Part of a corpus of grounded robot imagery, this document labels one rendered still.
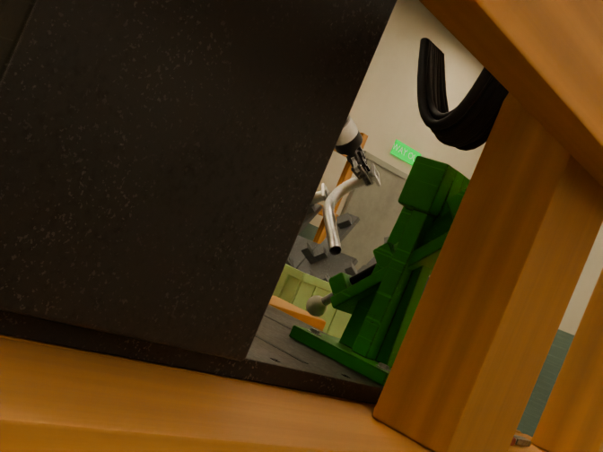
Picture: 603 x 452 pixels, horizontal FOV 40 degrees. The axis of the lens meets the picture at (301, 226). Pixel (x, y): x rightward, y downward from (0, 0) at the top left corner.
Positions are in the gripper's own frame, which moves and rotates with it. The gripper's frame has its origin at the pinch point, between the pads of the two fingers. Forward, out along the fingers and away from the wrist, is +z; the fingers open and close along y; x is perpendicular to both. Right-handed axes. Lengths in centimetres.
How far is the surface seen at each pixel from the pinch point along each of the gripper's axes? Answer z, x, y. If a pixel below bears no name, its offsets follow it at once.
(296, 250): 10.2, 25.7, -6.7
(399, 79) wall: 316, 58, 573
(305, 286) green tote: -14, 12, -49
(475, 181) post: -72, -35, -107
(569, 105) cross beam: -86, -45, -119
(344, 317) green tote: -0.4, 8.7, -47.5
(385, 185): 393, 111, 513
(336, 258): 8.9, 13.7, -17.0
